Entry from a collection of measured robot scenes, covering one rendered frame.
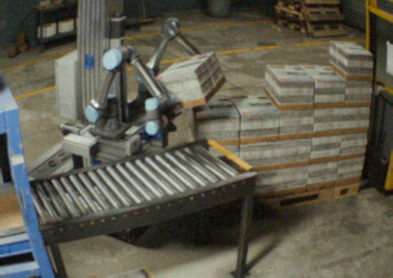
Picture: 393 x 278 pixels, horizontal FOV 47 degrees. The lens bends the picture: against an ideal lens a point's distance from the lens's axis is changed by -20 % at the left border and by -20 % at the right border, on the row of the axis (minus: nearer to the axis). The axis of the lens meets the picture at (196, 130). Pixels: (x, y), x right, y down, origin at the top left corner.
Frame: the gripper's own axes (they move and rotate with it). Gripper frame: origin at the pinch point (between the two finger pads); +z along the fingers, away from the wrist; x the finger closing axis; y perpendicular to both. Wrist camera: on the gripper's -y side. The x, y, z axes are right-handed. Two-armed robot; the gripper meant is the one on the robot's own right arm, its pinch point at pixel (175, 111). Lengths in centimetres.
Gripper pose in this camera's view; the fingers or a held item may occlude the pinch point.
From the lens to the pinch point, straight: 344.4
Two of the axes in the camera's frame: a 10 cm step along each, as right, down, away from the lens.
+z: 3.5, -3.6, 8.6
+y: -3.2, -9.1, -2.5
